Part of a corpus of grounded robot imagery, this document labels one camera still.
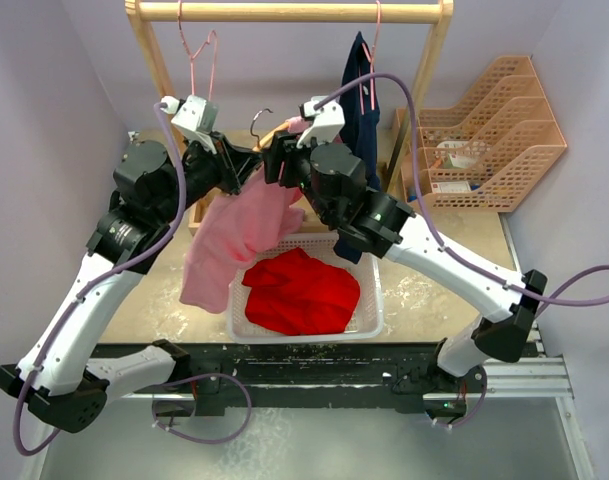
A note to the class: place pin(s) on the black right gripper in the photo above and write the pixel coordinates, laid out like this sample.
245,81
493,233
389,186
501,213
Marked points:
283,148

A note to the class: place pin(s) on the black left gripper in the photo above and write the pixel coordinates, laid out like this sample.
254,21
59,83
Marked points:
231,164

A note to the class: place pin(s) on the pink t shirt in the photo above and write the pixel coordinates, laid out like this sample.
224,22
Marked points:
233,232

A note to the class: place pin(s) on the navy blue t shirt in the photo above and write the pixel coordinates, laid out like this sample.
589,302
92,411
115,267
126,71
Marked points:
360,131

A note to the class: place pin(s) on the red t shirt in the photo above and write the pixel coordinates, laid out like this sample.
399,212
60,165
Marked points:
294,294

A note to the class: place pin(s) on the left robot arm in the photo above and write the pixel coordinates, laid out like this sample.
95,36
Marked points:
59,380

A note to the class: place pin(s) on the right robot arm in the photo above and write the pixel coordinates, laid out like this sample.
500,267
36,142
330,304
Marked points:
333,181

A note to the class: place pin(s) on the grey blue bottle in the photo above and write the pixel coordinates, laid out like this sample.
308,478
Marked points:
412,194

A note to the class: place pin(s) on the white red label box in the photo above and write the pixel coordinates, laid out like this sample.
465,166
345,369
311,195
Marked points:
451,187

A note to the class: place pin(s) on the wooden clothes rack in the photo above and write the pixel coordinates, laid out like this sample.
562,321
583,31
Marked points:
142,15

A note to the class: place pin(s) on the white plastic basket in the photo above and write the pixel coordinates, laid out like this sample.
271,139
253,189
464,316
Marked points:
366,322

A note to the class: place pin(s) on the pink plastic file organizer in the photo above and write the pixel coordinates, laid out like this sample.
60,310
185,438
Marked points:
501,137

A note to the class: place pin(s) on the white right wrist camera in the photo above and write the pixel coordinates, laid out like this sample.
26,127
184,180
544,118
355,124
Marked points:
325,123

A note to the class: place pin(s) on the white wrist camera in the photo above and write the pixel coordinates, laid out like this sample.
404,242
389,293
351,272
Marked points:
193,117
325,123

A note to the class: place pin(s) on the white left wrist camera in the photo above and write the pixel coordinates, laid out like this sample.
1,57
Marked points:
193,117

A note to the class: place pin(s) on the pink wire hanger under navy shirt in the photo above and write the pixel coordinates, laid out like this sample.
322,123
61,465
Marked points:
371,60

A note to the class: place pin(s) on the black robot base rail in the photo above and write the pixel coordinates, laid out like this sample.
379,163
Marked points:
399,376

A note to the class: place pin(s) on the aluminium frame rail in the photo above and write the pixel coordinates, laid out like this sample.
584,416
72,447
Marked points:
535,375

